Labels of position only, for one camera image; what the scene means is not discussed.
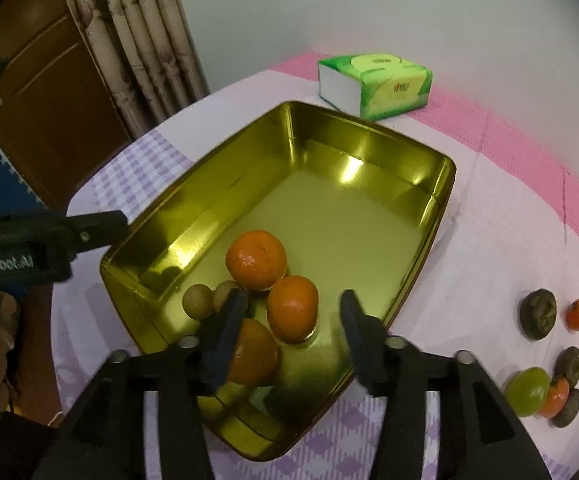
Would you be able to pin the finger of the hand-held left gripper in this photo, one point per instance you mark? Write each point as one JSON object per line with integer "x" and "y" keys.
{"x": 99, "y": 227}

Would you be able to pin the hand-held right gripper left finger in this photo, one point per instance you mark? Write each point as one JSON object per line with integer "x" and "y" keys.
{"x": 227, "y": 340}

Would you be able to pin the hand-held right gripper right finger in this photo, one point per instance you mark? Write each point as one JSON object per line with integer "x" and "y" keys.
{"x": 364, "y": 345}

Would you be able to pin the orange mandarin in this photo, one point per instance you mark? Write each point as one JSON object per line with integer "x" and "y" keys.
{"x": 256, "y": 260}
{"x": 257, "y": 355}
{"x": 293, "y": 308}

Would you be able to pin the brown longan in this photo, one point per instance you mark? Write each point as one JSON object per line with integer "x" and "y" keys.
{"x": 224, "y": 294}
{"x": 197, "y": 301}

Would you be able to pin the gold metal tin box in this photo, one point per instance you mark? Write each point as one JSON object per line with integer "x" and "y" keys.
{"x": 344, "y": 220}

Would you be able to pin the green tomato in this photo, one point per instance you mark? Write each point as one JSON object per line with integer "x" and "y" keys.
{"x": 527, "y": 391}

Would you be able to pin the large dark wrinkled fruit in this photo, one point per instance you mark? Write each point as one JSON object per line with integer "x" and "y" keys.
{"x": 538, "y": 311}

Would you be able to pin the small dark wrinkled fruit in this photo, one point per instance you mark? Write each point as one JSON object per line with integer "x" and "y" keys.
{"x": 569, "y": 362}
{"x": 569, "y": 410}

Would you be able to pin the red tomato with stem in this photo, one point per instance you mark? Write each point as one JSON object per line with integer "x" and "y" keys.
{"x": 578, "y": 314}

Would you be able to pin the brown wooden door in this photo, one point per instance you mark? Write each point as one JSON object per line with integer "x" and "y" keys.
{"x": 44, "y": 95}

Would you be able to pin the beige patterned curtain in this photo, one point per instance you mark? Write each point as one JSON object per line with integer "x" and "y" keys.
{"x": 134, "y": 50}

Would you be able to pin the green tissue pack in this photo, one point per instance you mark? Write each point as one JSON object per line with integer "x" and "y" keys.
{"x": 389, "y": 85}

